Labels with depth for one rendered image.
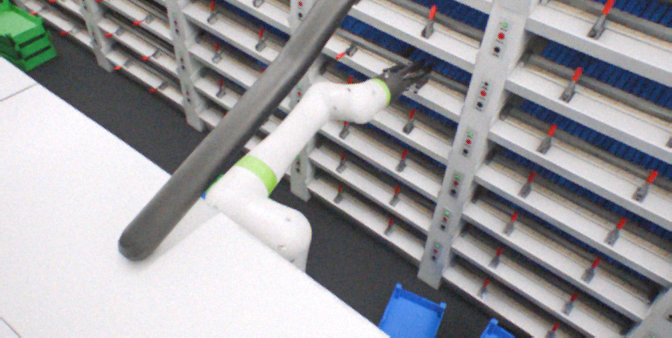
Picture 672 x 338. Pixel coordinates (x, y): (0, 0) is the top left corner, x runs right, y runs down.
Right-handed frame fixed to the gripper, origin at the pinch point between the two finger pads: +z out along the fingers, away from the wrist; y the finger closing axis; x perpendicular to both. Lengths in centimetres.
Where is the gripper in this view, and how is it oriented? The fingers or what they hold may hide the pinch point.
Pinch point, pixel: (421, 68)
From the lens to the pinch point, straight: 189.6
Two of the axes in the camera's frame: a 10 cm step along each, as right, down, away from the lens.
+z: 6.0, -3.8, 7.1
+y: 7.8, 4.7, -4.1
